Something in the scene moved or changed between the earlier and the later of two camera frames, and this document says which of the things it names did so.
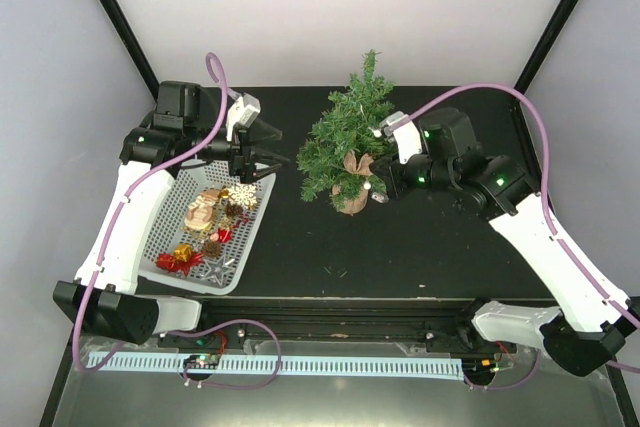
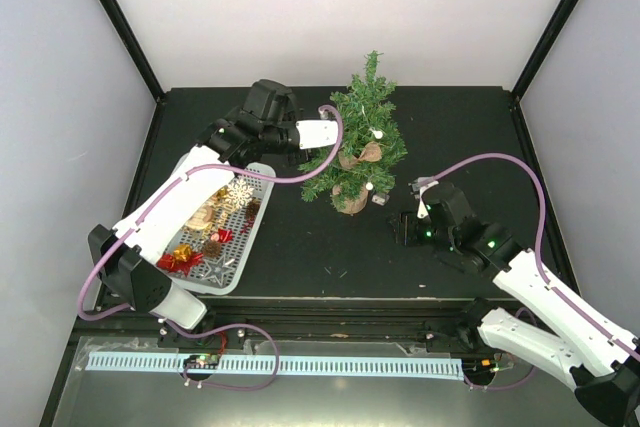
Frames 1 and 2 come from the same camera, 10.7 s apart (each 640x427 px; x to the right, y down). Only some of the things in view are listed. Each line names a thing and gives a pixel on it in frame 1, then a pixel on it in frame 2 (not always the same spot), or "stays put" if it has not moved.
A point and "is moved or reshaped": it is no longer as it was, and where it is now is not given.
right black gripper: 395,187 to 399,231
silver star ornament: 217,270 stays put
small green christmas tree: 350,123 stays put
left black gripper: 243,166 to 292,160
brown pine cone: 211,249 stays put
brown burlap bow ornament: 350,163 is moved or reshaped
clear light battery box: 380,197 stays put
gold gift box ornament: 183,251 stays put
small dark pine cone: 233,210 to 252,209
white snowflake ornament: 243,194 stays put
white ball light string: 377,133 stays put
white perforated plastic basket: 202,227 stays put
